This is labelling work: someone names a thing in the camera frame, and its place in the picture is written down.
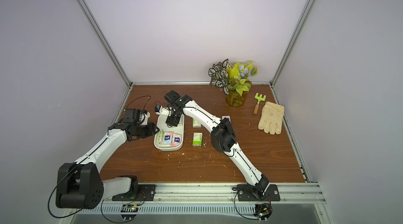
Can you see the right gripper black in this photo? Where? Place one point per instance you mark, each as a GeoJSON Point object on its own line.
{"type": "Point", "coordinates": [172, 118]}

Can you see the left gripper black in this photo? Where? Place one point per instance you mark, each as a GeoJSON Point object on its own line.
{"type": "Point", "coordinates": [152, 129]}

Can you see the white plastic storage box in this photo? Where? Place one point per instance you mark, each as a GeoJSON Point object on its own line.
{"type": "Point", "coordinates": [161, 124]}

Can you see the green edge tissue pack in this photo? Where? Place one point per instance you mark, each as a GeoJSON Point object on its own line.
{"type": "Point", "coordinates": [160, 137]}

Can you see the green pocket tissue pack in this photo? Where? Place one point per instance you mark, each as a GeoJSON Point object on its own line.
{"type": "Point", "coordinates": [196, 124]}

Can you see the blue tempo tissue pack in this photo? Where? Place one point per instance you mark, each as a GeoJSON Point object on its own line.
{"type": "Point", "coordinates": [168, 138]}

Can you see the pink barcode tissue pack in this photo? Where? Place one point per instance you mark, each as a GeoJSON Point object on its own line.
{"type": "Point", "coordinates": [176, 140]}

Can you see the pink pocket tissue pack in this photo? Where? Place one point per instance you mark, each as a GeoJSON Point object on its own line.
{"type": "Point", "coordinates": [226, 117]}

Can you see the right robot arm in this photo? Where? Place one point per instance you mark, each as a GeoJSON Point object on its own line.
{"type": "Point", "coordinates": [223, 139]}

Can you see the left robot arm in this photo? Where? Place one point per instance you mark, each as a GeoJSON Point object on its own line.
{"type": "Point", "coordinates": [79, 183]}

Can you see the potted artificial plant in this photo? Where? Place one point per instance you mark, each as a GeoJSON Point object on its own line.
{"type": "Point", "coordinates": [233, 80]}

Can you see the green toy garden rake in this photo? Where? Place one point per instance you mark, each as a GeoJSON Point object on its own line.
{"type": "Point", "coordinates": [259, 98]}

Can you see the left circuit board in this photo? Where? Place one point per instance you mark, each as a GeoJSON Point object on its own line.
{"type": "Point", "coordinates": [129, 212]}

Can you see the circuit board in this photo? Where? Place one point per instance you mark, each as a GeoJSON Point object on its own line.
{"type": "Point", "coordinates": [129, 212]}
{"type": "Point", "coordinates": [263, 211]}

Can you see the beige work glove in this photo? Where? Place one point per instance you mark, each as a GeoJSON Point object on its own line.
{"type": "Point", "coordinates": [271, 118]}

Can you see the right circuit board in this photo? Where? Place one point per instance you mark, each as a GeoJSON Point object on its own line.
{"type": "Point", "coordinates": [263, 211]}

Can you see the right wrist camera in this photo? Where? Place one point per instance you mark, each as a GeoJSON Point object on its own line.
{"type": "Point", "coordinates": [160, 110]}

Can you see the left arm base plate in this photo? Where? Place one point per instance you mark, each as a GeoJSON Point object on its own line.
{"type": "Point", "coordinates": [145, 193]}

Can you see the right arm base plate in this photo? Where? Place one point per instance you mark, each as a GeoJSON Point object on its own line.
{"type": "Point", "coordinates": [248, 193]}

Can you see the aluminium front rail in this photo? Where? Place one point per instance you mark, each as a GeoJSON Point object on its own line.
{"type": "Point", "coordinates": [209, 193]}

